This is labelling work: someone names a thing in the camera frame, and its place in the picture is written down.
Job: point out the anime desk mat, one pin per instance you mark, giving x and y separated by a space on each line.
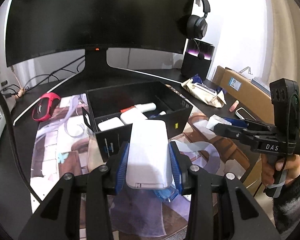
216 210

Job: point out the black cardboard box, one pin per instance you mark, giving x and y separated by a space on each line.
113 110

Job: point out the pink gaming mouse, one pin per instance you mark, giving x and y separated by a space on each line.
45 107

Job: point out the white plug charger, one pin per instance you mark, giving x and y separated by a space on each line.
131 116

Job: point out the large white power adapter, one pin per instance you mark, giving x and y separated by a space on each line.
110 124

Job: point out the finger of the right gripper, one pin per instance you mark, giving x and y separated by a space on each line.
237 122
236 132

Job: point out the pink lip balm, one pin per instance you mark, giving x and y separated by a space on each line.
234 106

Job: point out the black headphones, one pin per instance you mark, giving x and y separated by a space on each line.
197 26

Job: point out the black speaker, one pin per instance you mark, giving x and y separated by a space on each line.
197 59

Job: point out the blue eye drop bottle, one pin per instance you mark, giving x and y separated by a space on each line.
166 195
157 115

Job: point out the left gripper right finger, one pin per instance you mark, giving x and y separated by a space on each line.
175 166

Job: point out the orange cap glue bottle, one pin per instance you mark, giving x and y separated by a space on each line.
143 108

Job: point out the white medicine box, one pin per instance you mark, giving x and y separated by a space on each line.
214 120

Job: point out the wet wipes pack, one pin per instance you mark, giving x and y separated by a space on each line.
199 90

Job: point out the white smartphone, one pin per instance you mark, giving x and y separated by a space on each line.
243 114

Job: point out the black curved monitor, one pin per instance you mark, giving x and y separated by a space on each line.
40 27

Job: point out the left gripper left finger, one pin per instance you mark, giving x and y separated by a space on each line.
122 167

